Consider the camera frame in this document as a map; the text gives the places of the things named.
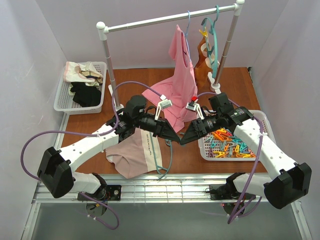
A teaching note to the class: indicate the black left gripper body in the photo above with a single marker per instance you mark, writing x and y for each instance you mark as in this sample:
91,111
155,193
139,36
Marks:
160,127

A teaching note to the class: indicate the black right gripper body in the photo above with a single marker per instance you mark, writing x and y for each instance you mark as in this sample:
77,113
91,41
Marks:
197,128

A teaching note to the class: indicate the pink t-shirt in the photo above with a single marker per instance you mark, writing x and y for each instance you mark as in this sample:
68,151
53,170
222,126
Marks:
179,88

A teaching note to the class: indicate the black garment in basket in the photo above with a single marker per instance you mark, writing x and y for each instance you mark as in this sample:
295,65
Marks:
85,96

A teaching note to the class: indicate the brown beige underwear hanging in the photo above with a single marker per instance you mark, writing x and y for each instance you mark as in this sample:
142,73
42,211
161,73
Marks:
203,66

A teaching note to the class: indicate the mauve underwear white waistband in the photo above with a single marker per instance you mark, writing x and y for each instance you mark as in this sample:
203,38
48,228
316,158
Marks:
138,154

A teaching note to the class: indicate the aluminium mounting rail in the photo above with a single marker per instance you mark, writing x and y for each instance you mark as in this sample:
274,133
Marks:
151,188

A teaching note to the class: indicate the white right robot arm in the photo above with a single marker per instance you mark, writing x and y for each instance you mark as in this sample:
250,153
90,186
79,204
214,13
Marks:
287,180

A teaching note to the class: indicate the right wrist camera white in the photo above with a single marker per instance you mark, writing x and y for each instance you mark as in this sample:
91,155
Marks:
195,107

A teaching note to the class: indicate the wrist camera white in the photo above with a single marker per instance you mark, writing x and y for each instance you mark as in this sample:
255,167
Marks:
162,104
195,107

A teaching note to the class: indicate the blue thin hanger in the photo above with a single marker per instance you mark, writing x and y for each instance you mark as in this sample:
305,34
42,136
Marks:
186,35

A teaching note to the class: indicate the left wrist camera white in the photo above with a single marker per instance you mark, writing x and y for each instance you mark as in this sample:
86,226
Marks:
162,104

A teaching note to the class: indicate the white laundry basket left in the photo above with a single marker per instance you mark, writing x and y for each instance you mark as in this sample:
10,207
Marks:
64,98

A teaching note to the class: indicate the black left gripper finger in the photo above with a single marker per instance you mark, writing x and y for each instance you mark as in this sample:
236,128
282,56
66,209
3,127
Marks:
169,137
165,128

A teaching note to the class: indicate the yellow clothespin on hanger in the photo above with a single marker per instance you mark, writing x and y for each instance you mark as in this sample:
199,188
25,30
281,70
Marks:
204,33

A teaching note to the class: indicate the teal hanger on right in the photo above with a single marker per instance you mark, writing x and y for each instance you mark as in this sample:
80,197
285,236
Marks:
212,50

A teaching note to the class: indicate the pile of coloured clothespins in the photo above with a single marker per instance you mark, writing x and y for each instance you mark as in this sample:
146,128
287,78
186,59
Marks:
223,144

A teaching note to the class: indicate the cream pink garment in basket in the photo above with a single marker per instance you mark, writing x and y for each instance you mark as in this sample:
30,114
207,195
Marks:
82,73

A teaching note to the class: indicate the teal clothes hanger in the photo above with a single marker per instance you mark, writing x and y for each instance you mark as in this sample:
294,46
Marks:
165,160

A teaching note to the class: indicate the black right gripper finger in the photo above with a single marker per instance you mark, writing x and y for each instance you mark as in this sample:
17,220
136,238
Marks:
193,127
189,137

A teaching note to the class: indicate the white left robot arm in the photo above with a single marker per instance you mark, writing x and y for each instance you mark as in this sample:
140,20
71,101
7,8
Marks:
57,170

